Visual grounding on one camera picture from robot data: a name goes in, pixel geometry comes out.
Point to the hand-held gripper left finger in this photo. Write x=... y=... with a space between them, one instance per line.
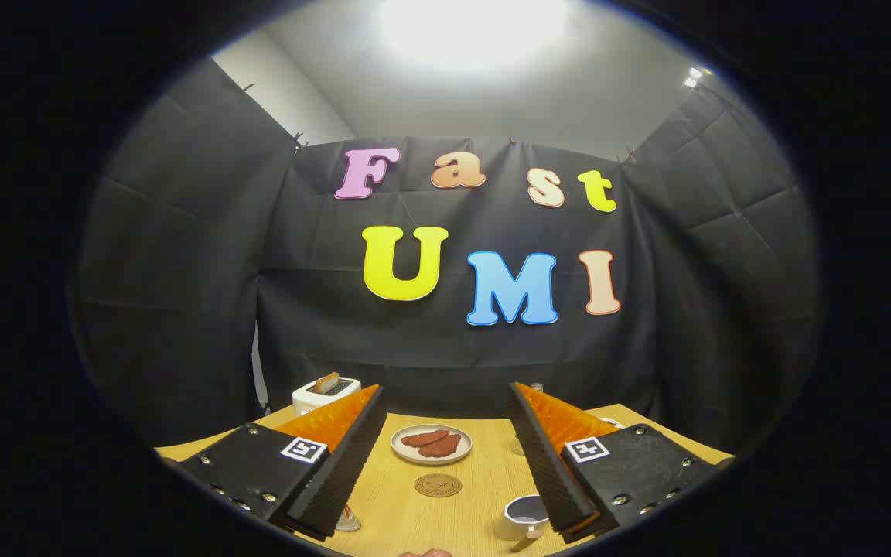
x=345 y=472

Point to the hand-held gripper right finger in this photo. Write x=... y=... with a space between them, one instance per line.
x=546 y=472

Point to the white juice bottle green label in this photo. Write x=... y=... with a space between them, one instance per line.
x=349 y=520

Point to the round cork coaster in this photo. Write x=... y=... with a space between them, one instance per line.
x=438 y=485

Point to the clear plastic water bottle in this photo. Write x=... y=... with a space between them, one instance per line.
x=517 y=446

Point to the white round plate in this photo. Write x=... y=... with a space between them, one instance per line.
x=407 y=452

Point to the white toaster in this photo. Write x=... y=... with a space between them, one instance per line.
x=308 y=400

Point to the white divided condiment dish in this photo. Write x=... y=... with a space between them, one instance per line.
x=610 y=422

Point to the wooden table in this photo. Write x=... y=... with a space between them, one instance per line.
x=414 y=518

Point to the brown meat slice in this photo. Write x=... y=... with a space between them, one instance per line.
x=422 y=439
x=445 y=448

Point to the toast slice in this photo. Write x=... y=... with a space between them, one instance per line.
x=327 y=381

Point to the ceiling light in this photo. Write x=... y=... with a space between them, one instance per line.
x=472 y=31

